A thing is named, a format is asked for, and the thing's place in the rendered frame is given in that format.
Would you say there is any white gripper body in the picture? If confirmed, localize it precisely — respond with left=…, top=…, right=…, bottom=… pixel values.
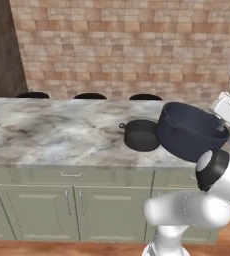
left=209, top=91, right=230, bottom=134

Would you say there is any large dark blue pot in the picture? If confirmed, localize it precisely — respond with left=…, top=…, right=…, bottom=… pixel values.
left=155, top=101, right=230, bottom=164

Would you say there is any small black pot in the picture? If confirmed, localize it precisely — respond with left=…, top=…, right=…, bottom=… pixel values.
left=118, top=119, right=162, bottom=153

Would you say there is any black stool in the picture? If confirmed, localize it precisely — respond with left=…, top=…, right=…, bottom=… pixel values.
left=128, top=93, right=164, bottom=101
left=72, top=92, right=108, bottom=100
left=15, top=91, right=51, bottom=100

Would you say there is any wide green drawer front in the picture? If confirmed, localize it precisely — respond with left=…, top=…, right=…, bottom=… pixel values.
left=9, top=165, right=155, bottom=187

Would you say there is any silver cupboard door handle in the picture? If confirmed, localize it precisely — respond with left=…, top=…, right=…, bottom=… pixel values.
left=78, top=190, right=86, bottom=216
left=64, top=189, right=72, bottom=216

